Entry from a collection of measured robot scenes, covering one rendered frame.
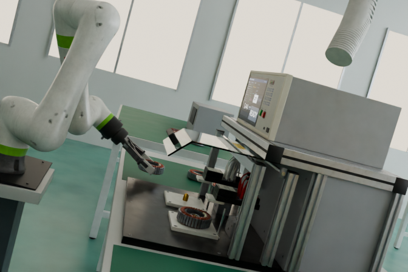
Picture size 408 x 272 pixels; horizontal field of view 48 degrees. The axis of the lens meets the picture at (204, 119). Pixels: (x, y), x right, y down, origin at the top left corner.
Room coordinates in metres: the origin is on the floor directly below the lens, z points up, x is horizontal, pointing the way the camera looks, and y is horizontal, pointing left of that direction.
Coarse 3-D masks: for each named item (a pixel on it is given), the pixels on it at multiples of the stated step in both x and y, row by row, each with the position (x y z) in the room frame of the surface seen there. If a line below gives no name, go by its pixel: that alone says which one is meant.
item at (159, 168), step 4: (148, 160) 1.95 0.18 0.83; (152, 160) 1.97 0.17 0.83; (152, 164) 1.96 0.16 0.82; (156, 164) 1.95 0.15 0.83; (160, 164) 1.95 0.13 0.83; (140, 168) 1.88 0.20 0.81; (156, 168) 1.87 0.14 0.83; (160, 168) 1.89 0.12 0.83; (164, 168) 1.92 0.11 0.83; (156, 172) 1.88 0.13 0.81; (160, 172) 1.89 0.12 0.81
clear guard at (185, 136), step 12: (180, 132) 1.45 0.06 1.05; (192, 132) 1.44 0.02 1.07; (168, 144) 1.37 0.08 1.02; (180, 144) 1.29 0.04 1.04; (204, 144) 1.27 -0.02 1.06; (216, 144) 1.31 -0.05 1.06; (228, 144) 1.39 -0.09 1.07; (240, 144) 1.47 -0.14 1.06; (168, 156) 1.25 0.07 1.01; (252, 156) 1.29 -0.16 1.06
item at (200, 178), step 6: (210, 168) 1.70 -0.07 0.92; (204, 174) 1.68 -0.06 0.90; (210, 174) 1.65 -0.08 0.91; (216, 174) 1.66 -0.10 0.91; (222, 174) 1.66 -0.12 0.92; (198, 180) 1.65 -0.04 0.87; (204, 180) 1.65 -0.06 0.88; (210, 180) 1.65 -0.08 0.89; (216, 180) 1.66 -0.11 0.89; (222, 180) 1.66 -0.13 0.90; (228, 180) 1.68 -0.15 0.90; (234, 180) 1.71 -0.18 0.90; (234, 186) 1.67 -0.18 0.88
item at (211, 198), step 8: (216, 184) 1.46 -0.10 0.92; (216, 192) 1.43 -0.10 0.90; (224, 192) 1.42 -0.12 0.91; (232, 192) 1.42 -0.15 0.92; (208, 200) 1.41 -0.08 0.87; (216, 200) 1.42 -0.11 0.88; (224, 200) 1.42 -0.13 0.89; (232, 200) 1.42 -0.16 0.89; (240, 200) 1.43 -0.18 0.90; (256, 208) 1.43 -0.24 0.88
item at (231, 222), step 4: (232, 216) 1.49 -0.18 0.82; (228, 220) 1.48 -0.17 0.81; (232, 220) 1.44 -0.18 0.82; (236, 220) 1.45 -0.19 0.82; (228, 224) 1.47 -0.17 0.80; (232, 224) 1.43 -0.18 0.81; (228, 228) 1.45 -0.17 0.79; (232, 228) 1.42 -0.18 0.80; (228, 232) 1.44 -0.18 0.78; (232, 232) 1.42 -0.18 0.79; (228, 236) 1.43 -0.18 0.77; (232, 236) 1.42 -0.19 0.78
